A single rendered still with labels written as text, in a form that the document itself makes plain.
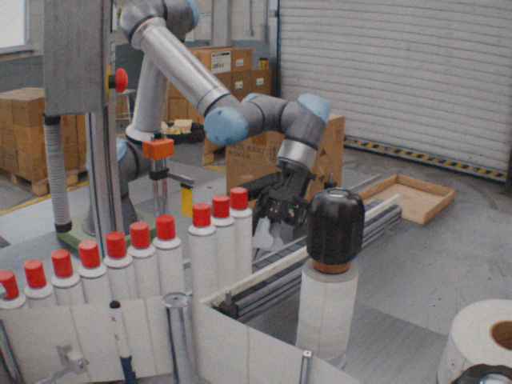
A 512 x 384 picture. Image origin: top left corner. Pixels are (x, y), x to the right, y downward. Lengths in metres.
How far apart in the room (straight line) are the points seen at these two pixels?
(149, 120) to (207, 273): 0.54
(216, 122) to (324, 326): 0.44
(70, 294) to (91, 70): 0.34
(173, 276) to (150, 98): 0.57
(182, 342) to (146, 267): 0.20
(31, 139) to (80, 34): 3.57
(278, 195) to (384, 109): 4.38
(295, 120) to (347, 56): 4.45
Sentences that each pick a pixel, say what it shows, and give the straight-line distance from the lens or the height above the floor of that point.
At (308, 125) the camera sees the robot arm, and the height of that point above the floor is 1.20.
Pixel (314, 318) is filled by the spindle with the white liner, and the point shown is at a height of 1.00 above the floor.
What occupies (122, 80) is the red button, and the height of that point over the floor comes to 1.33.
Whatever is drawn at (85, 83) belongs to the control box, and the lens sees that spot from 0.69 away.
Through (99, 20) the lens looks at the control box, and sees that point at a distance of 0.69.
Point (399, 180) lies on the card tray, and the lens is 1.83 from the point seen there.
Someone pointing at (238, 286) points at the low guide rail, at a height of 0.91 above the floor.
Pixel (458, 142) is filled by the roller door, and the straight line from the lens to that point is 5.10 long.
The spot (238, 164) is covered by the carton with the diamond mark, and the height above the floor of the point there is 0.99.
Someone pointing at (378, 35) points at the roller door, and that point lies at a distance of 5.27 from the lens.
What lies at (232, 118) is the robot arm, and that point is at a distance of 0.91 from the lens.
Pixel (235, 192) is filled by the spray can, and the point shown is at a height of 1.08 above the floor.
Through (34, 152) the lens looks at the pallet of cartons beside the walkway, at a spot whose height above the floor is 0.41.
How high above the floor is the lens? 1.40
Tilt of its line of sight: 20 degrees down
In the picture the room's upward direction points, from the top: 1 degrees clockwise
